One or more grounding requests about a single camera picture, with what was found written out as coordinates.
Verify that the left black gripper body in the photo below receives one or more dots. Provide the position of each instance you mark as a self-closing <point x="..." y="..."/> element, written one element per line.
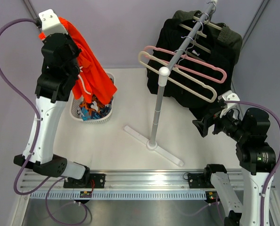
<point x="75" y="51"/>

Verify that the aluminium mounting rail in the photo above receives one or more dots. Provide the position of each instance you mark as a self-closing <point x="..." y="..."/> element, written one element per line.
<point x="134" y="180"/>

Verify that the white slotted cable duct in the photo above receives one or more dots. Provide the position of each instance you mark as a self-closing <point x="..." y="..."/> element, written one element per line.
<point x="120" y="195"/>

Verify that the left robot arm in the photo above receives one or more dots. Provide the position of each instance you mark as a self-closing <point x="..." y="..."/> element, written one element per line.
<point x="39" y="157"/>

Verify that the white perforated basket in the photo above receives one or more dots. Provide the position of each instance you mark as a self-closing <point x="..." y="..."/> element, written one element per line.
<point x="89" y="84"/>

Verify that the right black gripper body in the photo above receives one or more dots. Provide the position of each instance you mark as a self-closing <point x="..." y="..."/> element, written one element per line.
<point x="229" y="125"/>

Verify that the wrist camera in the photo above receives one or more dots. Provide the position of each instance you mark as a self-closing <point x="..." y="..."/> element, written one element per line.
<point x="228" y="100"/>
<point x="50" y="23"/>

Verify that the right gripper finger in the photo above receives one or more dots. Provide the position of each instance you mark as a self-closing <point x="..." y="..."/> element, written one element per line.
<point x="210" y="115"/>
<point x="202" y="126"/>

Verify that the black shorts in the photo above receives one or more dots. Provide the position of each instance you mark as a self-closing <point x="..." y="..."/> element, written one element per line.
<point x="220" y="56"/>

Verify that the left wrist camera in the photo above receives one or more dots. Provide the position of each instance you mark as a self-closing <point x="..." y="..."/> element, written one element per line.
<point x="50" y="23"/>

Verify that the patterned blue orange shorts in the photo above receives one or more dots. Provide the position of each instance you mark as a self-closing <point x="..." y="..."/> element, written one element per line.
<point x="94" y="111"/>

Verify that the dark green shorts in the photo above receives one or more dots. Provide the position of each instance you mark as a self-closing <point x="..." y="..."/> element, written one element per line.
<point x="225" y="36"/>

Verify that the hanger of green shorts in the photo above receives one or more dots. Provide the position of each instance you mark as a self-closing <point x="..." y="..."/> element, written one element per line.
<point x="208" y="23"/>

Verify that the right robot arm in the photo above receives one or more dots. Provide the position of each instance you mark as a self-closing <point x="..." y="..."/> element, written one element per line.
<point x="256" y="159"/>

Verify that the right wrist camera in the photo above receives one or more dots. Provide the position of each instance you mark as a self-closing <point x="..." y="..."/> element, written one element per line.
<point x="228" y="100"/>

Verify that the cream hanger of patterned shorts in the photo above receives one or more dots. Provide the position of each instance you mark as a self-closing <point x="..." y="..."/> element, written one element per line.
<point x="178" y="81"/>

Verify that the hanger of black shorts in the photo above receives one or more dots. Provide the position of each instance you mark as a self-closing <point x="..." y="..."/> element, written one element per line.
<point x="194" y="39"/>

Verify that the grey clothes rack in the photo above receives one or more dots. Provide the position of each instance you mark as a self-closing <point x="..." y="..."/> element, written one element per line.
<point x="158" y="94"/>

